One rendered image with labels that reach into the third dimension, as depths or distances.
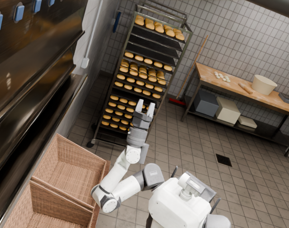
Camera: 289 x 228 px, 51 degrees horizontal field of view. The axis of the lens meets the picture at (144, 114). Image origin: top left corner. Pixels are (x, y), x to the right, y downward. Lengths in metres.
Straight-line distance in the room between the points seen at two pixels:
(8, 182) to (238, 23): 5.13
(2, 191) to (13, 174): 0.10
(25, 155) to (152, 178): 0.62
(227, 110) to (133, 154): 4.34
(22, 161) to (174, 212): 0.72
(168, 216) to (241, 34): 4.78
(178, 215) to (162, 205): 0.09
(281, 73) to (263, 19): 1.12
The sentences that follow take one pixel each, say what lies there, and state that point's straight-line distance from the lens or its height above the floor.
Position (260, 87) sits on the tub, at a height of 1.00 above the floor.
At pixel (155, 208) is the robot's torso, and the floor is 1.30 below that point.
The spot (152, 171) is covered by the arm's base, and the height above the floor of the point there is 1.41.
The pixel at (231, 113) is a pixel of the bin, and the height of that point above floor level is 0.42.
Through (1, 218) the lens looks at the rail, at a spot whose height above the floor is 1.43.
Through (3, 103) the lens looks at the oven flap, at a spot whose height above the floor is 1.74.
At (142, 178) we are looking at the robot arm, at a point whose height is 1.37.
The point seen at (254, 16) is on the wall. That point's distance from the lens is 5.95.
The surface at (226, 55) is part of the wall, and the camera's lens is 6.00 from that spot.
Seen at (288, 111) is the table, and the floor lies 0.84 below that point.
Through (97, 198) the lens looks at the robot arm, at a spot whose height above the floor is 1.29.
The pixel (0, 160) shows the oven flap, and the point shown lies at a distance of 1.32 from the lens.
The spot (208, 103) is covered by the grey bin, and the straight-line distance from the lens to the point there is 5.52.
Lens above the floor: 2.34
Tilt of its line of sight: 27 degrees down
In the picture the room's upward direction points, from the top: 22 degrees clockwise
